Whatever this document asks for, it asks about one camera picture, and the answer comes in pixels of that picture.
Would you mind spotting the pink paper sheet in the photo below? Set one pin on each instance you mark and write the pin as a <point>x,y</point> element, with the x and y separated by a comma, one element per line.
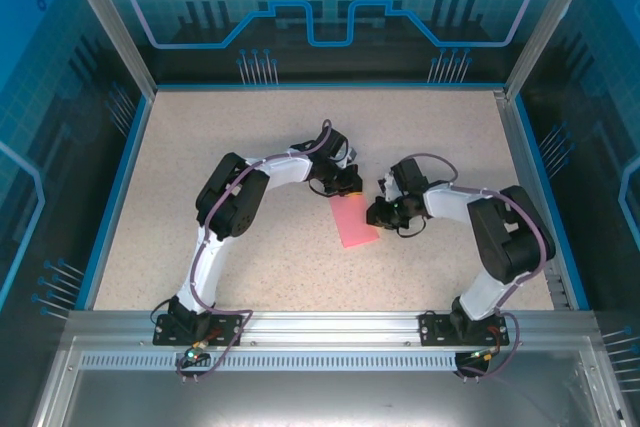
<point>352,224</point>

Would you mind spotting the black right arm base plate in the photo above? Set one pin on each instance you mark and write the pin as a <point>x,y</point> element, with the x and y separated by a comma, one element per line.
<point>435,329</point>

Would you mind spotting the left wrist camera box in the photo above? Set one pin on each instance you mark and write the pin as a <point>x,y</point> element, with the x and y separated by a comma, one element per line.
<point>345,157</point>

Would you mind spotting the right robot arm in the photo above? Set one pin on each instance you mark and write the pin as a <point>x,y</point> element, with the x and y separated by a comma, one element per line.
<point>500,227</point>

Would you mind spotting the blue frame strip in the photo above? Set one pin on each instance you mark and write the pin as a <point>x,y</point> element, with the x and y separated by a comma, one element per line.
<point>120,197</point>
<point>549,197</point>

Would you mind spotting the sheet metal tray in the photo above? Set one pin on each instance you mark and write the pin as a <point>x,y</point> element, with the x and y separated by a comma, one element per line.
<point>320,402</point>

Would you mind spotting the aluminium side rail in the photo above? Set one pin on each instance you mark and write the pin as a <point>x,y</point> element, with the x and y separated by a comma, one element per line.
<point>519,147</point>

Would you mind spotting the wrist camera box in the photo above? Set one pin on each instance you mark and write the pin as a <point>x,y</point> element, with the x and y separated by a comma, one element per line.
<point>385,183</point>
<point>345,157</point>

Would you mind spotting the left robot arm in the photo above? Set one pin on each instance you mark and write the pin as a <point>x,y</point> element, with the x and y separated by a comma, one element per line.
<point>232,197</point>

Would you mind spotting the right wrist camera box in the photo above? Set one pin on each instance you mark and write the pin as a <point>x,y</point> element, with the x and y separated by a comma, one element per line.
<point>385,183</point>

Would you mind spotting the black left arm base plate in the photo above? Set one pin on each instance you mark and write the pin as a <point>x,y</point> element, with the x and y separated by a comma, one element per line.
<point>167,337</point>

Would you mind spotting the aluminium mounting rail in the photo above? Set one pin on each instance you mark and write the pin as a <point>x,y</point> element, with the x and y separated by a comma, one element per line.
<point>330,329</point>

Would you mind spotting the aluminium frame post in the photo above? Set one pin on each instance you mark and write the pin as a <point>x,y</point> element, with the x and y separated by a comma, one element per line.
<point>550,22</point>
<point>111,22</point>

